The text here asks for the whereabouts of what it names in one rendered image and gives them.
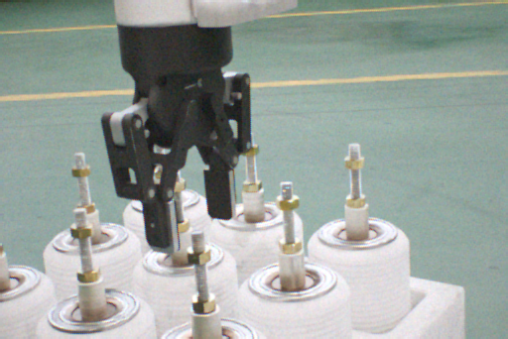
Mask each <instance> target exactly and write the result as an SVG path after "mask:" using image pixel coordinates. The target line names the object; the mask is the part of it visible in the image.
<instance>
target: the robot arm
mask: <svg viewBox="0 0 508 339"><path fill-rule="evenodd" d="M114 4H115V18H116V24H117V31H118V38H119V52H120V57H121V64H122V67H123V69H124V70H125V71H126V72H128V73H129V74H130V75H131V76H132V78H133V79H134V82H135V91H134V96H133V99H132V106H131V107H130V108H127V109H125V110H123V111H122V112H120V113H116V112H106V113H103V115H102V119H101V123H102V132H103V136H104V139H105V143H106V152H107V155H108V159H109V162H110V169H111V173H112V177H113V181H114V185H115V192H116V194H117V196H118V197H119V198H126V199H131V200H136V201H140V202H141V204H142V211H143V218H144V225H145V238H146V241H147V242H148V245H149V247H150V249H151V250H152V251H154V252H157V253H161V254H165V255H173V254H174V253H175V252H177V251H179V250H180V232H179V225H178V217H177V209H176V202H175V201H174V200H172V198H173V197H174V193H175V185H176V180H177V176H178V172H179V170H180V169H183V168H184V166H185V164H186V161H187V157H188V150H189V149H191V148H192V147H193V146H196V149H197V151H198V152H199V154H200V157H201V159H202V160H203V163H204V164H205V165H207V166H209V168H208V169H204V170H203V174H204V183H205V200H206V207H207V214H208V215H209V217H211V218H213V219H218V220H231V219H232V218H234V217H235V215H236V208H235V203H236V194H235V174H234V169H235V168H236V166H237V165H238V161H239V156H240V155H241V154H242V153H244V154H247V153H248V152H249V151H250V149H251V94H250V76H249V74H248V73H240V72H225V71H222V68H223V67H224V66H226V65H228V64H230V63H231V61H232V58H233V47H232V38H231V26H234V25H238V24H241V23H244V22H250V21H253V20H256V19H259V18H265V17H267V16H270V15H273V14H279V13H281V12H284V11H287V10H289V9H294V8H296V7H297V6H298V2H297V0H114ZM229 120H232V121H236V123H237V137H233V136H234V133H233V130H232V129H231V125H230V123H229ZM154 143H155V144H156V145H157V146H158V147H160V148H161V149H164V150H171V151H170V152H168V153H167V154H158V153H154ZM157 166H162V174H161V179H160V183H154V171H155V168H156V167H157ZM129 169H132V171H133V172H134V173H135V177H136V181H132V180H131V176H130V172H129Z"/></svg>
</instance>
